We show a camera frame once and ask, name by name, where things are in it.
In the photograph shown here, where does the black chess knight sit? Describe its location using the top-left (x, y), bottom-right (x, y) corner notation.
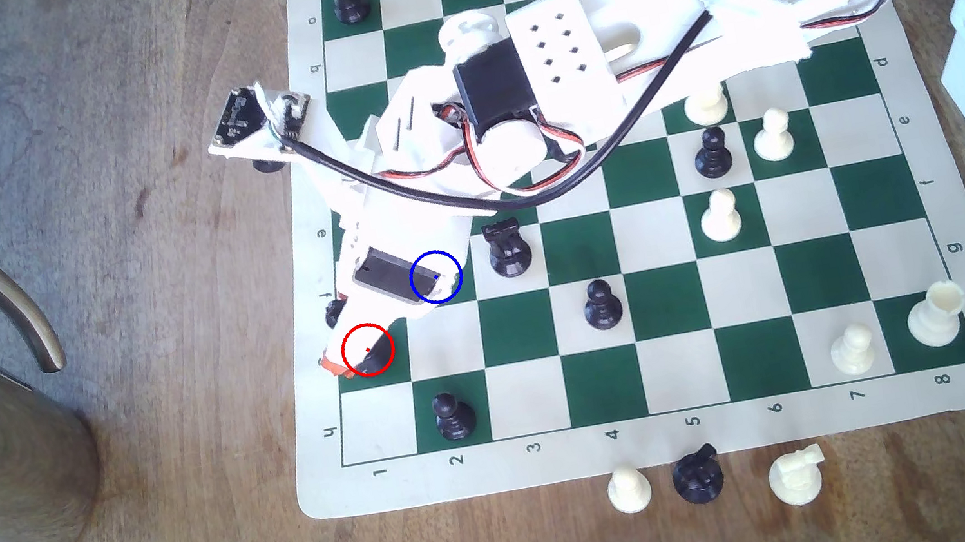
top-left (667, 441), bottom-right (730, 510)
top-left (481, 215), bottom-right (537, 283)

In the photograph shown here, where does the white chess rook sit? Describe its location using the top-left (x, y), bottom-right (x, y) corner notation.
top-left (901, 277), bottom-right (965, 353)

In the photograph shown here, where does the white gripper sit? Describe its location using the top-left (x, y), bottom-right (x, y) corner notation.
top-left (274, 63), bottom-right (511, 378)

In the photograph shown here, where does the black chess king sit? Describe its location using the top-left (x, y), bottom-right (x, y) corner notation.
top-left (322, 291), bottom-right (399, 382)

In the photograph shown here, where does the green and white chess mat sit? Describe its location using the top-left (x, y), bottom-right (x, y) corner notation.
top-left (214, 0), bottom-right (965, 526)

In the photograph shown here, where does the black cable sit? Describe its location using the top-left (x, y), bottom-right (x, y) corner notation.
top-left (256, 0), bottom-right (875, 247)

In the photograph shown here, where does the black wrist camera board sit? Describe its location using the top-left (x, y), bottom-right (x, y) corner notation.
top-left (198, 73), bottom-right (319, 171)

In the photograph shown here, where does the black chess pawn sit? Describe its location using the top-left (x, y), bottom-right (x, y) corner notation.
top-left (579, 276), bottom-right (628, 334)
top-left (430, 389), bottom-right (480, 445)
top-left (689, 124), bottom-right (737, 182)

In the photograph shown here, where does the white chess knight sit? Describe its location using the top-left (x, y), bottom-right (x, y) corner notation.
top-left (680, 81), bottom-right (733, 131)
top-left (763, 441), bottom-right (834, 512)

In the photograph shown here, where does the white chess pawn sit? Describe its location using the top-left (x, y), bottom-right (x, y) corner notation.
top-left (748, 105), bottom-right (799, 166)
top-left (695, 186), bottom-right (745, 246)
top-left (825, 320), bottom-right (881, 381)
top-left (603, 462), bottom-right (656, 519)

